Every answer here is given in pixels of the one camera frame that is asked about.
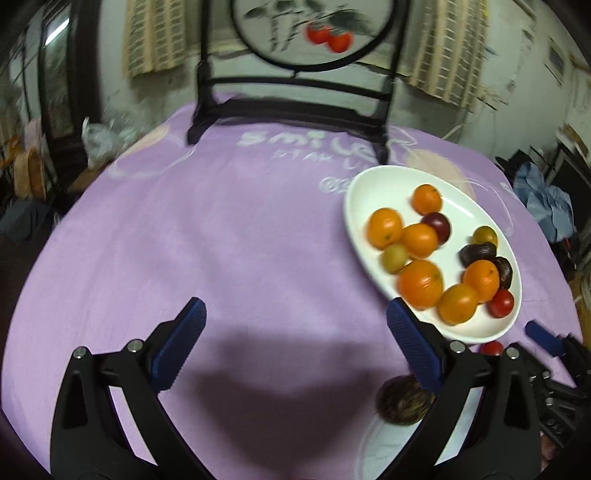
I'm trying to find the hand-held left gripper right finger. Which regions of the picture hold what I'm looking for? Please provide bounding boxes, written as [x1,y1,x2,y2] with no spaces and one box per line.
[387,298,542,480]

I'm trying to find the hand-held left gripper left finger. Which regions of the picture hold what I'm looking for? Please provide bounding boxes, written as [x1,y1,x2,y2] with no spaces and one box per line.
[50,298,218,480]

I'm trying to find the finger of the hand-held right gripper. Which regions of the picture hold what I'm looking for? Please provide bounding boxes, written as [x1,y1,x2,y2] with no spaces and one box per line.
[524,353,553,386]
[525,321,589,370]

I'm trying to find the dark brown passion fruit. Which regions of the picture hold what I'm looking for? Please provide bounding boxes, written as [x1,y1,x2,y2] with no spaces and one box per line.
[492,256,514,291]
[376,375,435,426]
[458,242,498,268]

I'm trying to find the greenish orange mandarin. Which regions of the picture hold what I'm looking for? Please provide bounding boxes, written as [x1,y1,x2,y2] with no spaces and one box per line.
[437,283,479,326]

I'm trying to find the white oval plate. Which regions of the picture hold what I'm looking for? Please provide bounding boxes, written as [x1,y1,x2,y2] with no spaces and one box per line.
[343,165,522,344]

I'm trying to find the dark red plum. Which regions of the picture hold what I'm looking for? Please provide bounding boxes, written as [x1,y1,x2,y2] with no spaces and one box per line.
[420,212,451,245]

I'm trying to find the small orange mandarin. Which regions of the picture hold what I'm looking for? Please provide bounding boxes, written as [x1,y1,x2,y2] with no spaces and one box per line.
[412,184,443,215]

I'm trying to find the purple tablecloth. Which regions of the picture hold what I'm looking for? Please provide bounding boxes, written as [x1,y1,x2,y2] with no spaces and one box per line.
[0,92,585,480]

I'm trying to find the blue clothing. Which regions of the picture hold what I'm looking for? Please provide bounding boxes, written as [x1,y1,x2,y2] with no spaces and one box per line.
[512,161,575,243]

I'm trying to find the dark cloth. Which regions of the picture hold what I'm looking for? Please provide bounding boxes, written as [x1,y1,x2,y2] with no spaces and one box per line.
[0,198,56,243]

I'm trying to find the white plastic bag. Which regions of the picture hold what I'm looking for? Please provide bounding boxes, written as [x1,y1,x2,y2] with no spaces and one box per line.
[82,117,134,167]

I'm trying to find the brown patterned cushion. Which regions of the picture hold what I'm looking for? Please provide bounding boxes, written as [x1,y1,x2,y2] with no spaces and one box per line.
[14,148,49,199]

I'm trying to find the black framed persimmon screen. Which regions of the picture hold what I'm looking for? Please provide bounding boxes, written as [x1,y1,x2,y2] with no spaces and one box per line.
[187,0,411,164]

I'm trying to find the beige checked curtain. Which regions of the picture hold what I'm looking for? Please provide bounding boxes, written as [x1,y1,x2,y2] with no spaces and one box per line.
[406,0,492,114]
[122,0,204,79]

